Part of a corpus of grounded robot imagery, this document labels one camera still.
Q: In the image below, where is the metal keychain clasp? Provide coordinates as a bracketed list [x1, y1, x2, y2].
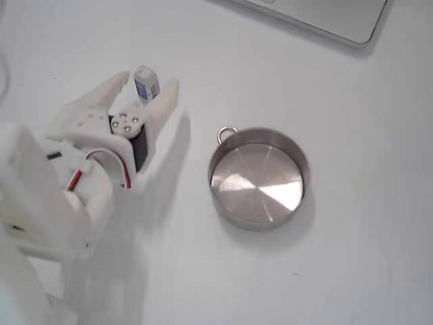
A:
[216, 125, 240, 145]

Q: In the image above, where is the round metal bowl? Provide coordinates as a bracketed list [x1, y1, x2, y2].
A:
[207, 126, 311, 233]

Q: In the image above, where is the small white and blue box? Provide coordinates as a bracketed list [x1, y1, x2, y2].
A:
[133, 65, 160, 102]

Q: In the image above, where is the silver laptop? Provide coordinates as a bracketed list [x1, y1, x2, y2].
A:
[211, 0, 395, 48]

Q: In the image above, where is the red servo wire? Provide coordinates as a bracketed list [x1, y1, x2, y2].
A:
[66, 150, 133, 191]

